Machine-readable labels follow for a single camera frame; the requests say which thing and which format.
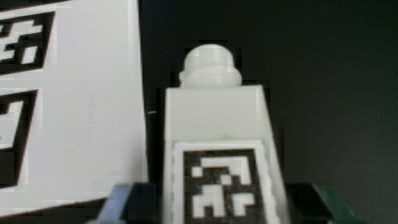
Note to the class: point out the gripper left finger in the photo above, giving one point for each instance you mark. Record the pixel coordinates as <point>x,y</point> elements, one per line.
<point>129,207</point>

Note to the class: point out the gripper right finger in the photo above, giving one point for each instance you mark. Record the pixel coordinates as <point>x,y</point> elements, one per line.
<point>316,205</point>

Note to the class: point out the white sheet with tags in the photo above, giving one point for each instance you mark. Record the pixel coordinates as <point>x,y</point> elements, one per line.
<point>71,109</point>

